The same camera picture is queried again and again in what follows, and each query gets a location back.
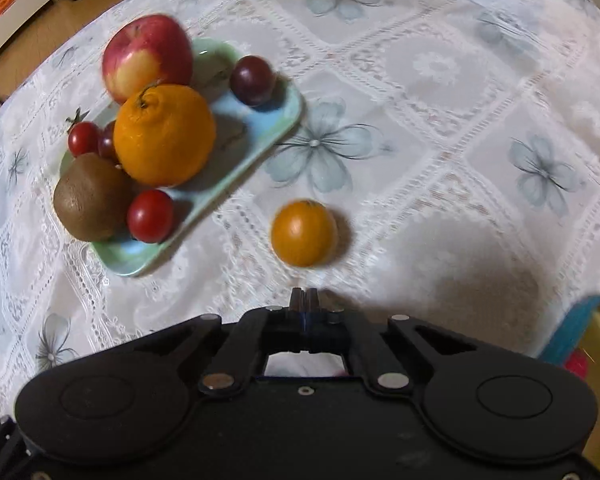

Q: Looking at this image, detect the red yellow apple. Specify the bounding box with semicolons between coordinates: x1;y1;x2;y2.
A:
102;14;194;105

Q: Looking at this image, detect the brown kiwi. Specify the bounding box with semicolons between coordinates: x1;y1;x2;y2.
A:
53;152;136;242

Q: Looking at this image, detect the light green rectangular tray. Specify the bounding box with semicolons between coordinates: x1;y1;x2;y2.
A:
60;39;303;278

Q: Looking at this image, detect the large orange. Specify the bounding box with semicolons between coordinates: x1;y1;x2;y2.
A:
113;85;217;188

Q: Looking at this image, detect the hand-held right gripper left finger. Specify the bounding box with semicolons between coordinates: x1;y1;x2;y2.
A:
132;288;306;395

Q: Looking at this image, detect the red cherry tomato with stem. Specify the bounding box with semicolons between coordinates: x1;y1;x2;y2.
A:
66;109;101;157

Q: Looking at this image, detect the white floral lace tablecloth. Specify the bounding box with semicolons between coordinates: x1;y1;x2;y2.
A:
0;0;600;461

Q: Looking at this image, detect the dark red cherry tomato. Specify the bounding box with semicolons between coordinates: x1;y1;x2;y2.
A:
98;121;120;162

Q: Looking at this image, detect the dark purple plum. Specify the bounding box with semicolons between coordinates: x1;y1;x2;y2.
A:
230;56;276;107

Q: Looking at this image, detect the small orange kumquat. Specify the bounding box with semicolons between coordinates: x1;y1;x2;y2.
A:
271;200;339;268

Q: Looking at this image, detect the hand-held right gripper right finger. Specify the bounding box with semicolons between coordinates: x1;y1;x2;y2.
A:
306;288;481;395

